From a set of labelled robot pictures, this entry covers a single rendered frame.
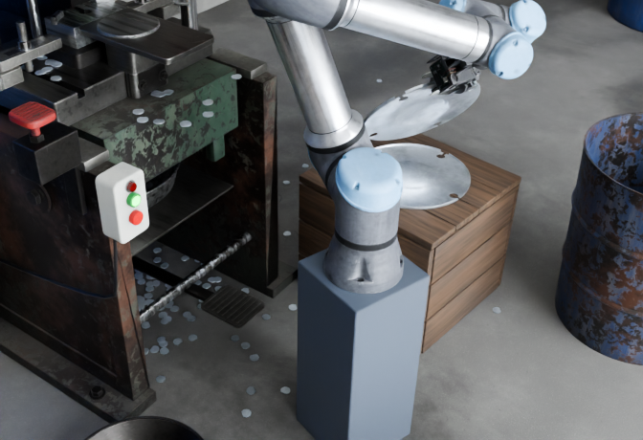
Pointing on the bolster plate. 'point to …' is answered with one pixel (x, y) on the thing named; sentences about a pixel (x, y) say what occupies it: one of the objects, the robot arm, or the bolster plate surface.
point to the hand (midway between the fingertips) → (436, 85)
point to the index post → (189, 11)
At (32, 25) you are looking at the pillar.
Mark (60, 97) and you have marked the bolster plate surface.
